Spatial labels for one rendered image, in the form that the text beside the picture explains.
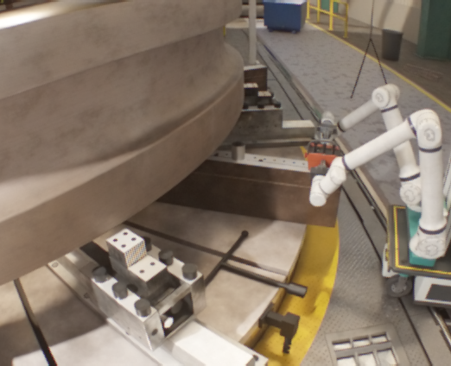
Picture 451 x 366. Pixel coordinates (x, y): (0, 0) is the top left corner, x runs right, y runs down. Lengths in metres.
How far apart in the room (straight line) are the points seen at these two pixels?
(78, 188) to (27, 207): 0.21
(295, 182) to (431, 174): 0.91
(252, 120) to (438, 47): 8.45
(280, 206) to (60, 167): 1.45
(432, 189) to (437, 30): 9.30
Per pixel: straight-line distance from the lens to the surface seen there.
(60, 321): 2.08
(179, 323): 1.70
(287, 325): 1.93
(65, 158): 1.52
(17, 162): 1.47
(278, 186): 2.39
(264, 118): 3.27
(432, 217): 1.95
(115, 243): 1.58
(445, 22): 11.10
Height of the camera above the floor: 1.81
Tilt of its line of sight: 31 degrees down
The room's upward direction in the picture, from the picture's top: 1 degrees counter-clockwise
